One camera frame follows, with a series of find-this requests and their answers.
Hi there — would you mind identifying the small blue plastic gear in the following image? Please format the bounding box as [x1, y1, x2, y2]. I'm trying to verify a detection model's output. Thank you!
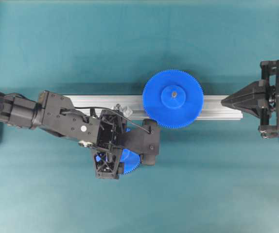
[111, 146, 140, 175]

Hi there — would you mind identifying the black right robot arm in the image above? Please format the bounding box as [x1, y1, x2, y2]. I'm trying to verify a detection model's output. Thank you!
[221, 60, 279, 139]

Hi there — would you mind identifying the large blue plastic gear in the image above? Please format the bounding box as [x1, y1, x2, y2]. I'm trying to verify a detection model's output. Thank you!
[142, 69, 204, 129]

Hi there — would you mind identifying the black camera cable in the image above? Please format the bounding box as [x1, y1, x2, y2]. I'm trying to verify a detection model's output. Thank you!
[61, 106, 155, 134]

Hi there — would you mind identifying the silver aluminium extrusion rail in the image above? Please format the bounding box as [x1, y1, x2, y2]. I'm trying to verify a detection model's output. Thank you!
[67, 95, 243, 120]

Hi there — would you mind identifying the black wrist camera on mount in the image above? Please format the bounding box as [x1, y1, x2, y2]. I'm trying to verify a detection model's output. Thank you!
[120, 119, 160, 166]

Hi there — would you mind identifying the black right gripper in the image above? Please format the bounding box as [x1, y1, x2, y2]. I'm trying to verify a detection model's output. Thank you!
[221, 60, 279, 139]

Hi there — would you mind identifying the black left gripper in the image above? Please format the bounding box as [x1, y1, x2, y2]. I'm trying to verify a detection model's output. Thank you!
[90, 109, 127, 180]

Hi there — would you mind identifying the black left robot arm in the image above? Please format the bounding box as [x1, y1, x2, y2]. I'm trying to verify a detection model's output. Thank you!
[0, 91, 127, 179]

